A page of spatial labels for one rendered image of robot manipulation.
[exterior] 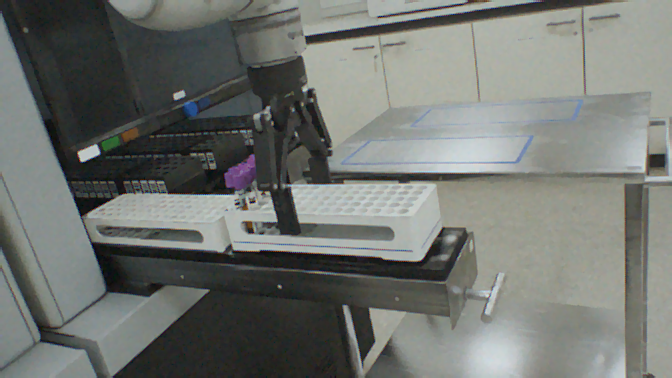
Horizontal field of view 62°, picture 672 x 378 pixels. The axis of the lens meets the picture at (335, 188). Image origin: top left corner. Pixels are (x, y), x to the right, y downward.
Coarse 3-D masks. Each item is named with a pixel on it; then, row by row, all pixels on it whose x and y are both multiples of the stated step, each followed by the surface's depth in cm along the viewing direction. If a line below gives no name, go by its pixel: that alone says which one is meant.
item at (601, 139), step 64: (384, 128) 129; (448, 128) 119; (512, 128) 111; (576, 128) 104; (640, 128) 98; (640, 192) 83; (640, 256) 87; (448, 320) 146; (512, 320) 141; (576, 320) 137; (640, 320) 91
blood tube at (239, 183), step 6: (234, 174) 78; (240, 174) 78; (234, 180) 78; (240, 180) 78; (240, 186) 78; (240, 192) 78; (240, 198) 79; (246, 198) 79; (240, 204) 80; (246, 204) 79; (246, 210) 79; (246, 222) 80; (252, 222) 80; (246, 228) 81; (252, 228) 81
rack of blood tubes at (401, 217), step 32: (320, 192) 81; (352, 192) 79; (384, 192) 76; (416, 192) 74; (320, 224) 83; (352, 224) 82; (384, 224) 69; (416, 224) 68; (384, 256) 71; (416, 256) 69
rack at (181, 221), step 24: (96, 216) 96; (120, 216) 94; (144, 216) 91; (168, 216) 89; (192, 216) 87; (216, 216) 85; (96, 240) 97; (120, 240) 94; (144, 240) 91; (168, 240) 95; (192, 240) 93; (216, 240) 84
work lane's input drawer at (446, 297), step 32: (96, 256) 96; (128, 256) 92; (160, 256) 90; (192, 256) 87; (224, 256) 83; (256, 256) 80; (288, 256) 78; (320, 256) 80; (352, 256) 78; (448, 256) 70; (224, 288) 85; (256, 288) 82; (288, 288) 79; (320, 288) 76; (352, 288) 73; (384, 288) 71; (416, 288) 69; (448, 288) 67
